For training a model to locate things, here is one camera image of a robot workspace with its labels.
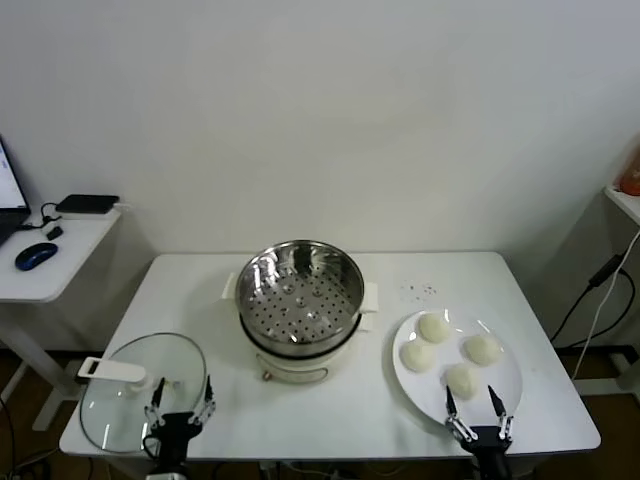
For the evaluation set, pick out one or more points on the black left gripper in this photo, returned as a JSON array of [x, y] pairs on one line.
[[175, 430]]

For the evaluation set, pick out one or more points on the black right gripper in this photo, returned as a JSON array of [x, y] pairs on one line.
[[490, 450]]

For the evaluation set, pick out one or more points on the white steamed baozi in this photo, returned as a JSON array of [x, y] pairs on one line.
[[482, 350], [462, 381], [434, 328], [417, 356]]

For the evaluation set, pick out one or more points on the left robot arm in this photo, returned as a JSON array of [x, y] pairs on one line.
[[172, 471]]

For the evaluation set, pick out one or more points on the stainless steel steamer basket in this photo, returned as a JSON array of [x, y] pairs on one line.
[[300, 300]]

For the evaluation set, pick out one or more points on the white round plate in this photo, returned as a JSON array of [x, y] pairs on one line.
[[480, 405]]

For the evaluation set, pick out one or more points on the white electric cooker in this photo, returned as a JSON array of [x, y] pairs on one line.
[[300, 367]]

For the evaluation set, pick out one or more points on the white side desk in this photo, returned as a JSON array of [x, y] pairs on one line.
[[75, 260]]

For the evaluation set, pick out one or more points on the blue computer mouse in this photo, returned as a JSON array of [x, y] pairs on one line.
[[35, 255]]

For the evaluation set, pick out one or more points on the small black adapter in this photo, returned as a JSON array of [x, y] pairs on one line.
[[54, 232]]

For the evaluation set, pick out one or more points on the black flat hard drive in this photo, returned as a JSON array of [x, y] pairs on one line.
[[87, 203]]

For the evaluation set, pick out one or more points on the white shelf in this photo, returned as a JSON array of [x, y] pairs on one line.
[[625, 200]]

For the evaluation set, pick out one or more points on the black laptop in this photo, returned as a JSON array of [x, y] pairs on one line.
[[7, 200]]

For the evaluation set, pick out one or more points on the orange object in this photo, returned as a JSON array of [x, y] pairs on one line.
[[631, 175]]

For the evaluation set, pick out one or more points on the white desk frame foot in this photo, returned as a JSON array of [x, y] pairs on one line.
[[620, 372]]

